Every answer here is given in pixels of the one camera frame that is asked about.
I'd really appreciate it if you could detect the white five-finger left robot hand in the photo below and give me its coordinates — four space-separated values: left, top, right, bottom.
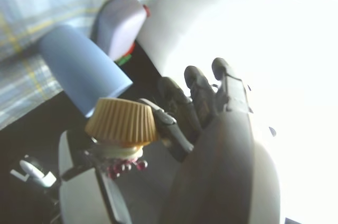
58 57 282 224

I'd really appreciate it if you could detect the dark berry topped toy cupcake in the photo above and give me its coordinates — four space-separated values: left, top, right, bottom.
84 97 159 180

